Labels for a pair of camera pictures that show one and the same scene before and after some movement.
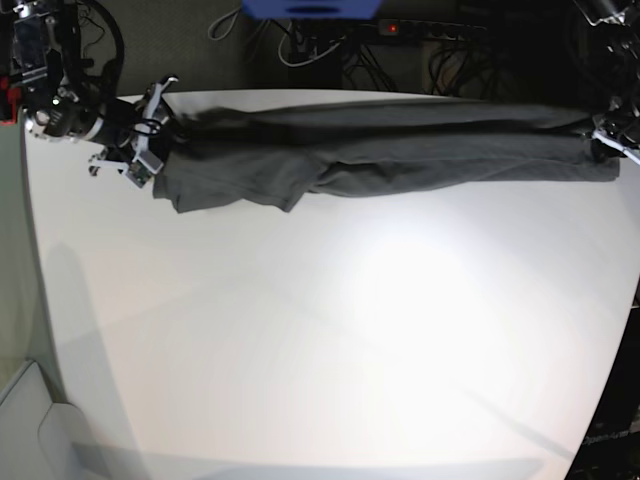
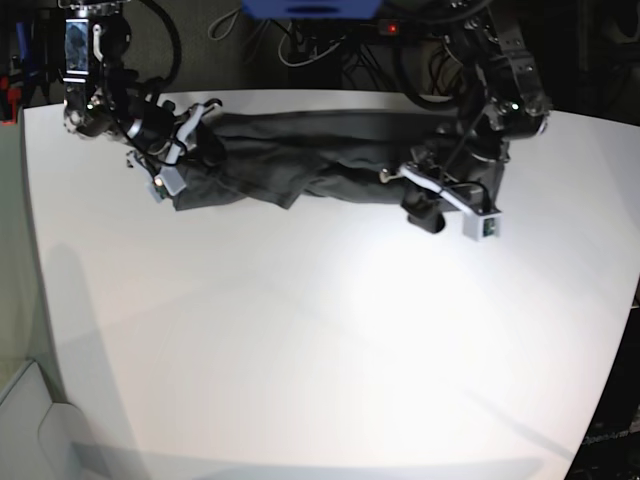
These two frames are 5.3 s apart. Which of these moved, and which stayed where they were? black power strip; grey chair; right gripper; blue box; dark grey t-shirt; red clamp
Moved: right gripper; dark grey t-shirt
Stayed: red clamp; blue box; black power strip; grey chair
